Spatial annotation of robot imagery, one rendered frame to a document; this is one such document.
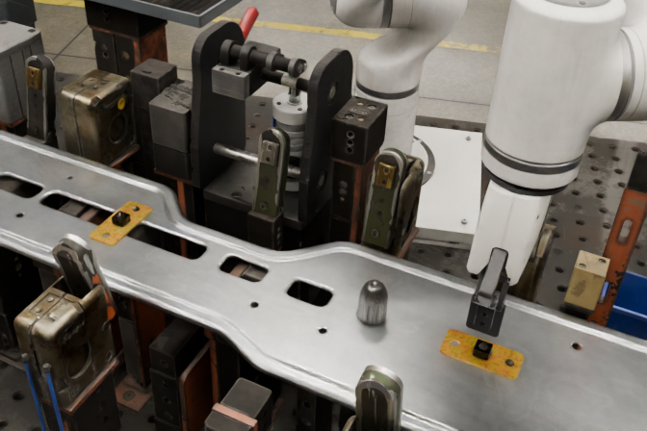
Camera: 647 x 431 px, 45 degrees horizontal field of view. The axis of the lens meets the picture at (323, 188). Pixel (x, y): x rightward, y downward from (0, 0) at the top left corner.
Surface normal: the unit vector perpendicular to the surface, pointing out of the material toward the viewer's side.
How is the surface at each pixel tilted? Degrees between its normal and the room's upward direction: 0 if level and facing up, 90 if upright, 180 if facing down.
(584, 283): 90
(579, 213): 0
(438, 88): 0
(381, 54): 32
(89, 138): 90
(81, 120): 90
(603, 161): 0
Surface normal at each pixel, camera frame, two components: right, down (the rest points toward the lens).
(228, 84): -0.43, 0.51
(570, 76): 0.02, 0.60
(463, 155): 0.03, -0.76
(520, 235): -0.22, 0.49
